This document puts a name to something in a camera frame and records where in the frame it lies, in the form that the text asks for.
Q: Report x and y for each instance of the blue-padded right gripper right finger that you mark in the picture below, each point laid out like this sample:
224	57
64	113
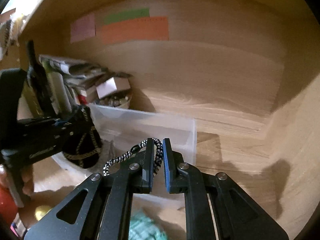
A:
216	207

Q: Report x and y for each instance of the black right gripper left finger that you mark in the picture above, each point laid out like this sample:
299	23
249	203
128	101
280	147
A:
100	207

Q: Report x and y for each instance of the teal knitted sock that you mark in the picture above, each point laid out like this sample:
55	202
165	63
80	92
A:
143	227

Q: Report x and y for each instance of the black pouch gold trim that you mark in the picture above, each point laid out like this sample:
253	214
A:
83	145

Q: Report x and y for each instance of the yellow felt ball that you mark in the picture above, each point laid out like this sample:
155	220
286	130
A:
41	211

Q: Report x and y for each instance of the person's left hand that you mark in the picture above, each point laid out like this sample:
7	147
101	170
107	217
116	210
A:
27	177

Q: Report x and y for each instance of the dark wine bottle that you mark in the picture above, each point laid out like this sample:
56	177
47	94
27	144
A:
37	80

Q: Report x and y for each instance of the upright white books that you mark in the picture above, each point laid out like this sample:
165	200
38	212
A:
61	95

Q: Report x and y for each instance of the red book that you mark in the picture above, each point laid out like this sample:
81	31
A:
82	99

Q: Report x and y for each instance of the clear plastic storage bin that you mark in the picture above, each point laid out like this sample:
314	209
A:
120	129

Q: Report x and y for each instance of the stack of newspapers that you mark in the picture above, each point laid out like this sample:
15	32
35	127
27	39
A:
77	72

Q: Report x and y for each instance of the bowl of small items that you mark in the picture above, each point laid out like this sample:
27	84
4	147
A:
121	101

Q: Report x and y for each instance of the small white cardboard box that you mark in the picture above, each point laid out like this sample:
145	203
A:
112	85

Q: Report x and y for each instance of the pink paper note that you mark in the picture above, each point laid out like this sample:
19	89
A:
83	28

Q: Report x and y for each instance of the green paper note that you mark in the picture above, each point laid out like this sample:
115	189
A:
126	15

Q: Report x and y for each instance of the orange paper note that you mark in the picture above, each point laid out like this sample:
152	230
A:
144	28

